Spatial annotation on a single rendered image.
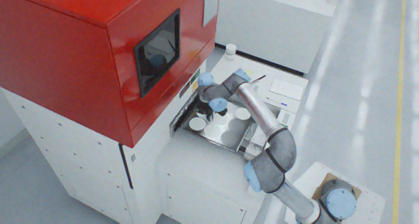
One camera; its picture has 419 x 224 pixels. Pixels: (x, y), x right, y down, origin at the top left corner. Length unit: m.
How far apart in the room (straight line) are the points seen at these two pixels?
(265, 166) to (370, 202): 0.87
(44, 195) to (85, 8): 2.02
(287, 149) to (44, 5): 0.90
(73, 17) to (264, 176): 0.81
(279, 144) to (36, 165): 2.24
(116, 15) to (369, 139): 2.88
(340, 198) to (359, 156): 1.75
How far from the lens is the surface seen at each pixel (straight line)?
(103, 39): 0.89
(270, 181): 1.14
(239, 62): 2.10
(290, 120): 1.80
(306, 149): 2.96
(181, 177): 1.69
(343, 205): 1.42
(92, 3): 0.94
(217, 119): 1.78
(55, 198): 2.69
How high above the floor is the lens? 2.26
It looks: 48 degrees down
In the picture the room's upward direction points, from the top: 6 degrees clockwise
